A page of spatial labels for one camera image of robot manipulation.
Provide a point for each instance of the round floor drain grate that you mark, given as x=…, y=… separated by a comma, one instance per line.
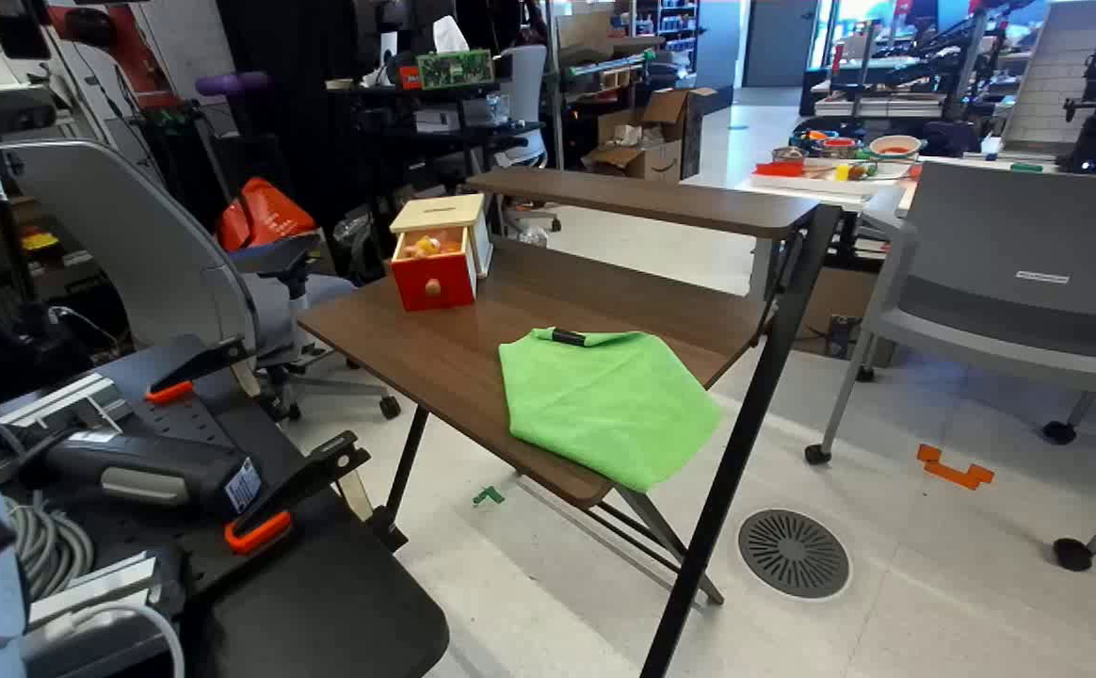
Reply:
x=791, y=554

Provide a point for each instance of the green box on shelf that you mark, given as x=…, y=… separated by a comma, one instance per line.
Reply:
x=453, y=70

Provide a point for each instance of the grey wide chair on wheels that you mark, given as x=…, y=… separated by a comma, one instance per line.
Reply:
x=1022, y=269

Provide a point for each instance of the black clamp with orange grip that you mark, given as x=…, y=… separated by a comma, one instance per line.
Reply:
x=294, y=491
x=188, y=373

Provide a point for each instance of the black mounting platform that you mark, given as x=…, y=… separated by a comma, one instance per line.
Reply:
x=323, y=603

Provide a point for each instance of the orange toy block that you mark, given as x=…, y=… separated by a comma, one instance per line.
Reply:
x=781, y=163

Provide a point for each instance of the orange bag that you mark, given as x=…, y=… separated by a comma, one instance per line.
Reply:
x=266, y=213

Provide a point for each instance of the black and grey power unit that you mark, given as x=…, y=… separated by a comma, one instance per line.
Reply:
x=153, y=472

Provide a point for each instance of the brown raised desk shelf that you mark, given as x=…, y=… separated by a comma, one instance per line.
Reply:
x=646, y=197

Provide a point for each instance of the grey office chair on casters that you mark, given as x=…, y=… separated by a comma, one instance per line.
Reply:
x=133, y=246

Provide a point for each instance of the pale bowl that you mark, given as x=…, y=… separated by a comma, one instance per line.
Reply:
x=899, y=146

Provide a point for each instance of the brown desk with black frame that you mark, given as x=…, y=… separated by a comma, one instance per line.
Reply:
x=447, y=353

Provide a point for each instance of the green cloth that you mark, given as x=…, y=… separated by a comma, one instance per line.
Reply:
x=606, y=402

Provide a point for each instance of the black marker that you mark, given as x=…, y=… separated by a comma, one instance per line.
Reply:
x=566, y=338

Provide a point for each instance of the open cardboard box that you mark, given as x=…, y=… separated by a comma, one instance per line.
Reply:
x=643, y=138

